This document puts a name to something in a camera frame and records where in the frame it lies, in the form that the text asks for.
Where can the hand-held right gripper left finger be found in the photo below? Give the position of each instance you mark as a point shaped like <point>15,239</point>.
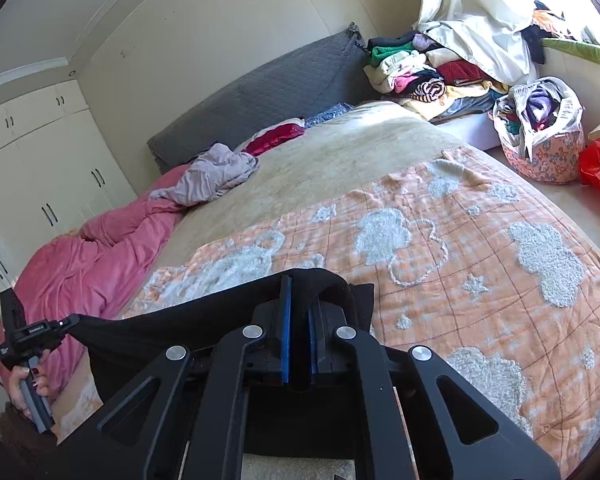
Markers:
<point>285,332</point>

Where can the dark and orange clothes heap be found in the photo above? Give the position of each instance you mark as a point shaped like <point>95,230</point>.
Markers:
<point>552,22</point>

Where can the cream wardrobe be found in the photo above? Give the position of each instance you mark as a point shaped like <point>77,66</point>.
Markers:
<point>45,160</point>

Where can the person's left forearm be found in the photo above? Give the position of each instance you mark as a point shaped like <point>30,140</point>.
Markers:
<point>25,435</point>

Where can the blue patterned cloth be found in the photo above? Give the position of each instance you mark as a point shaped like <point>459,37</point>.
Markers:
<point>330,112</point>

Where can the person's left hand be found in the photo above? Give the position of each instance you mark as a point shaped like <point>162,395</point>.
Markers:
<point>37,382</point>

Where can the black long-sleeve sweater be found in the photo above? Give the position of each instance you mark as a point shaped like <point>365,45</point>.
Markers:
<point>130,342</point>

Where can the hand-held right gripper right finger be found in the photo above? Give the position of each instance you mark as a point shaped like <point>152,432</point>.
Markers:
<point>314,342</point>

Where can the pink quilt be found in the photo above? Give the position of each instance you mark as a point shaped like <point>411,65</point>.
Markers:
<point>95,270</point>

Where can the white curtain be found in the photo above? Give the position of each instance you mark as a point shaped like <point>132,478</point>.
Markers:
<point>485,15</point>

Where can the patterned fabric bag of clothes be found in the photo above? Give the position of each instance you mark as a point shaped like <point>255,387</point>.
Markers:
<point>545,145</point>

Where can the green windowsill cushion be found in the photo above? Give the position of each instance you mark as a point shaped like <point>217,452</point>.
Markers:
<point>577,50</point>

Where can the red pillow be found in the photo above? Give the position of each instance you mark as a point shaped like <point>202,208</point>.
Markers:
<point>275,137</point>

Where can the lilac crumpled garment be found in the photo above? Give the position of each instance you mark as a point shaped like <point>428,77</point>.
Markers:
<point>210,172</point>

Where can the orange patterned fleece blanket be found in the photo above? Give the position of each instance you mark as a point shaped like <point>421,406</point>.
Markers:
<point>470,280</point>

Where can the beige bed sheet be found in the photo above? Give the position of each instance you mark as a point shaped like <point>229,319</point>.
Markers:
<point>310,175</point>

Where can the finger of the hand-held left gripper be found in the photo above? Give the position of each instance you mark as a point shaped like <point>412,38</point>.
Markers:
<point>70,327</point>

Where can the pile of mixed clothes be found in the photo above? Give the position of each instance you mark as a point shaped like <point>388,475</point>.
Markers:
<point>415,75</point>

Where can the grey quilted headboard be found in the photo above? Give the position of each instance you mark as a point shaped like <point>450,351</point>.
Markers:
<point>260,90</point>

